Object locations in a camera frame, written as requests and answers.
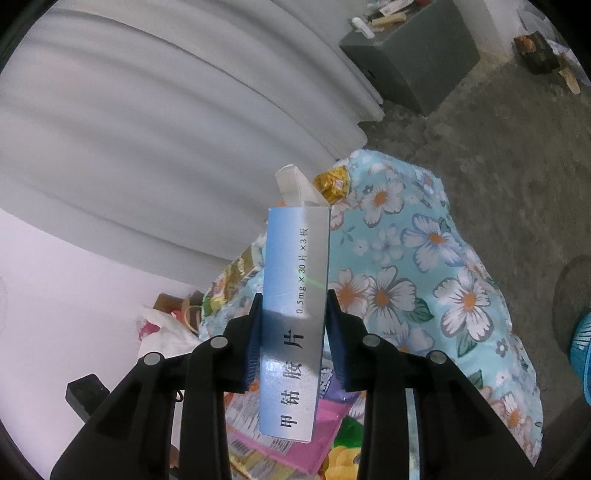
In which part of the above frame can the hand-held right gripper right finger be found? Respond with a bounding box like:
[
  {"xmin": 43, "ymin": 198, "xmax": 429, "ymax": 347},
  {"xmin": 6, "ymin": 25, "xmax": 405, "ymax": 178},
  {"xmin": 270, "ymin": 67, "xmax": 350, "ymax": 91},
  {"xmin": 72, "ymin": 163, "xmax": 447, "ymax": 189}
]
[{"xmin": 324, "ymin": 288, "xmax": 539, "ymax": 480}]

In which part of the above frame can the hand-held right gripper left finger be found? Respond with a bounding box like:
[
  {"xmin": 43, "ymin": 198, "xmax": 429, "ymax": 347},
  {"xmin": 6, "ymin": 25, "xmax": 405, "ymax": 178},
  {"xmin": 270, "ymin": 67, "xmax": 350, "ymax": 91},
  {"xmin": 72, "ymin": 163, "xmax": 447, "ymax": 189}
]
[{"xmin": 50, "ymin": 292, "xmax": 264, "ymax": 480}]

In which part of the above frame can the blue white medicine box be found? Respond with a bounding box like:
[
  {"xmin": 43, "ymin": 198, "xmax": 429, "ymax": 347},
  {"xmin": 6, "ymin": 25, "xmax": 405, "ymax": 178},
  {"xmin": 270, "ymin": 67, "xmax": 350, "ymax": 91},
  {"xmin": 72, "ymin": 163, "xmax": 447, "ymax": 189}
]
[{"xmin": 259, "ymin": 164, "xmax": 331, "ymax": 444}]

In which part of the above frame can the blue plastic basket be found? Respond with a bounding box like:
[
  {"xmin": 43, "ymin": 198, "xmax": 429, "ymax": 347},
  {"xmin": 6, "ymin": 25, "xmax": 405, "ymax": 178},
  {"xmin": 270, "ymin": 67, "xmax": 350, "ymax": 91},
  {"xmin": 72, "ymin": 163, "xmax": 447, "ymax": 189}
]
[{"xmin": 569, "ymin": 311, "xmax": 591, "ymax": 407}]

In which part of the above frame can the pink snack packet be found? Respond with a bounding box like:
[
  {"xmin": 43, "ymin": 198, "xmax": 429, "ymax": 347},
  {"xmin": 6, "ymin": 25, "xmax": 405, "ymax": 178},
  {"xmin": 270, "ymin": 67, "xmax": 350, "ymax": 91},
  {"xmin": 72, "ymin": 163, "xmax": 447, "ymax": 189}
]
[{"xmin": 231, "ymin": 397, "xmax": 365, "ymax": 476}]

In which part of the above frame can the gold foil snack wrapper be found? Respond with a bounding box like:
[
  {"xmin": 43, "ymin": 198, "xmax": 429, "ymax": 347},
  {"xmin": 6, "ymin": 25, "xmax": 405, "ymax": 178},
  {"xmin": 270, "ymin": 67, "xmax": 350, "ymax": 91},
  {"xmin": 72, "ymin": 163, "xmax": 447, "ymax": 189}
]
[
  {"xmin": 315, "ymin": 167, "xmax": 351, "ymax": 204},
  {"xmin": 210, "ymin": 244, "xmax": 269, "ymax": 315}
]

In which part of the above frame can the white pink plastic bag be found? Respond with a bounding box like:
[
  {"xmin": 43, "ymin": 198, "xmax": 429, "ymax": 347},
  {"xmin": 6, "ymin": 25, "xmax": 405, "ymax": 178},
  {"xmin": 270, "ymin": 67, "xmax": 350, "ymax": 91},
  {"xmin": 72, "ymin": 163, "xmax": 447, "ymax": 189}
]
[{"xmin": 136, "ymin": 307, "xmax": 201, "ymax": 358}]

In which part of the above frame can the blue floral quilt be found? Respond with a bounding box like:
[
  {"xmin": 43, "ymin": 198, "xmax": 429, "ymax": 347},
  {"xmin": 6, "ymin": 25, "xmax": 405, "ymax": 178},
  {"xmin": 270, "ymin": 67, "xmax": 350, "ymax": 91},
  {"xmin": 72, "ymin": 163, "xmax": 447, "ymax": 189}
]
[{"xmin": 198, "ymin": 148, "xmax": 544, "ymax": 480}]

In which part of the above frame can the white curtain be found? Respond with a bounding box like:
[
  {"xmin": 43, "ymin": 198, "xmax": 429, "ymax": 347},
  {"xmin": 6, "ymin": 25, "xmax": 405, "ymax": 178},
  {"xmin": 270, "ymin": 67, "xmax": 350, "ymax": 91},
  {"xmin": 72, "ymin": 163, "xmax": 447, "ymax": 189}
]
[{"xmin": 0, "ymin": 0, "xmax": 384, "ymax": 282}]

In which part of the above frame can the grey cabinet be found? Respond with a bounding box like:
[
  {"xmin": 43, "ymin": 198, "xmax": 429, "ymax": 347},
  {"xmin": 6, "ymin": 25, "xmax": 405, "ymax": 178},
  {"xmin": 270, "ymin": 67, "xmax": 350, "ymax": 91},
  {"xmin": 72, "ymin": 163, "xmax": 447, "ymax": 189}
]
[{"xmin": 339, "ymin": 0, "xmax": 481, "ymax": 116}]

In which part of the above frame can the tan flat packet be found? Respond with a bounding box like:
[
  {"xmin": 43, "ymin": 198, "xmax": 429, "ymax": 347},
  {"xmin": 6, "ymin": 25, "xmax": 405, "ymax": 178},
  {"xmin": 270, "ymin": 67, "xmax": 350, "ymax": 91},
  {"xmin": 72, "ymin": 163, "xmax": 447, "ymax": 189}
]
[{"xmin": 372, "ymin": 11, "xmax": 407, "ymax": 31}]

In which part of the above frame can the tan cardboard piece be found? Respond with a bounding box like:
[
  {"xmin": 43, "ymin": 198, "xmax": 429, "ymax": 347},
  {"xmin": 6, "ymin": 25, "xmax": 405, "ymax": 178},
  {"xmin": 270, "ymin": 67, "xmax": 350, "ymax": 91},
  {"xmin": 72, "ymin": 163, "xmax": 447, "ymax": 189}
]
[{"xmin": 558, "ymin": 55, "xmax": 581, "ymax": 95}]

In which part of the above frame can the dark cardboard box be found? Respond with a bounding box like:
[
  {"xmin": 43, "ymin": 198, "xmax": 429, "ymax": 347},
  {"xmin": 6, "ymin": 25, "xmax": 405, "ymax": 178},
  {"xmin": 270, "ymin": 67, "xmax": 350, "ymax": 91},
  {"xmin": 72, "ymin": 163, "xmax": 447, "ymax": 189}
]
[{"xmin": 513, "ymin": 31, "xmax": 561, "ymax": 75}]

